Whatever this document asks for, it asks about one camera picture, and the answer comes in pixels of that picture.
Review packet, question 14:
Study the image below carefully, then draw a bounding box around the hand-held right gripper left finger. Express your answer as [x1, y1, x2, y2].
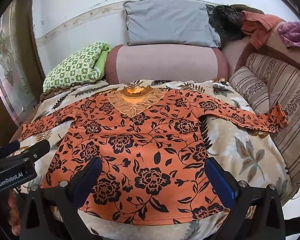
[20, 156, 103, 240]

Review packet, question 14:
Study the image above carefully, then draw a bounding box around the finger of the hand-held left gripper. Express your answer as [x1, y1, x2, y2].
[21, 139, 51, 159]
[0, 140, 21, 159]

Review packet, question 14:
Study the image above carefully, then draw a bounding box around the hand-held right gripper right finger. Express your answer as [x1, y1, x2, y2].
[204, 158, 287, 240]

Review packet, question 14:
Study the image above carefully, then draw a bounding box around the orange floral shirt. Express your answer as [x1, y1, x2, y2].
[20, 85, 289, 227]

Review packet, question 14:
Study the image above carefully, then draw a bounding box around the leaf print blanket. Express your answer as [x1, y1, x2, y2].
[10, 79, 293, 240]

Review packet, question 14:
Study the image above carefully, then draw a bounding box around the wooden door with glass panel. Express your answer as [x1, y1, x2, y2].
[0, 0, 45, 155]

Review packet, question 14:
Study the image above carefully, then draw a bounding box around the green patterned folded quilt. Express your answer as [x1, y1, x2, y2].
[42, 42, 113, 92]

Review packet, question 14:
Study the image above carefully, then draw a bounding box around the small striped pillow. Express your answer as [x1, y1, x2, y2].
[229, 66, 270, 115]

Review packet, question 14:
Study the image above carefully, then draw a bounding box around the large striped cushion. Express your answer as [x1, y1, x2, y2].
[245, 52, 300, 200]

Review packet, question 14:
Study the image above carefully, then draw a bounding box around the pink bolster cushion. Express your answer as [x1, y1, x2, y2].
[105, 44, 229, 85]

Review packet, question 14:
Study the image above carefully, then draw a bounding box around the brown sofa armrest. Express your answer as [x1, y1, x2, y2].
[235, 17, 300, 77]

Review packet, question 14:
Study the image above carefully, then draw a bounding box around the black fur garment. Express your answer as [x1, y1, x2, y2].
[209, 4, 252, 47]

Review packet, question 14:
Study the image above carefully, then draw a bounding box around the orange cloth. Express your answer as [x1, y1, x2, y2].
[241, 10, 285, 50]

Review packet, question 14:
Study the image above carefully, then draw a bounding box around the purple cloth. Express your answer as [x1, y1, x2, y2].
[277, 21, 300, 49]

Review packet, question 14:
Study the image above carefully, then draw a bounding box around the grey pillow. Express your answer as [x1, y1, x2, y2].
[122, 0, 222, 48]

